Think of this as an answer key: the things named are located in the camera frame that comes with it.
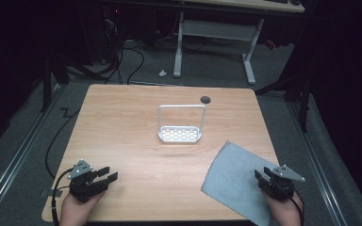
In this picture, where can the black table grommet hole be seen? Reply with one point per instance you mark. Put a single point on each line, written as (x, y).
(205, 100)

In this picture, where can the crumpled white paper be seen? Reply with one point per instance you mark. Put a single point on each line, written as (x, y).
(162, 73)

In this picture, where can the black metal stand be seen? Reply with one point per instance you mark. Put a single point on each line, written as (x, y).
(46, 84)
(304, 106)

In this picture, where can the person's left hand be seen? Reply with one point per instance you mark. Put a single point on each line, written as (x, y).
(75, 210)

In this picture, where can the white-legged desk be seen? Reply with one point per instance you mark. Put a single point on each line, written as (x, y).
(215, 29)

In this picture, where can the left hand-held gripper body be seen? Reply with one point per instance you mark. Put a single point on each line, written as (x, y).
(85, 185)

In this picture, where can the grey cloth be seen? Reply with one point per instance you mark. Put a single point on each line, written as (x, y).
(232, 179)

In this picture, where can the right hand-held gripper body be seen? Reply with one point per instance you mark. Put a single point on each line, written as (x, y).
(279, 183)

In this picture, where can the person's right hand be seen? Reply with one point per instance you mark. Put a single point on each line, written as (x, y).
(284, 212)

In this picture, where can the metal floor rail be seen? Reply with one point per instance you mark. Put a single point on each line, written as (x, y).
(15, 160)
(320, 169)

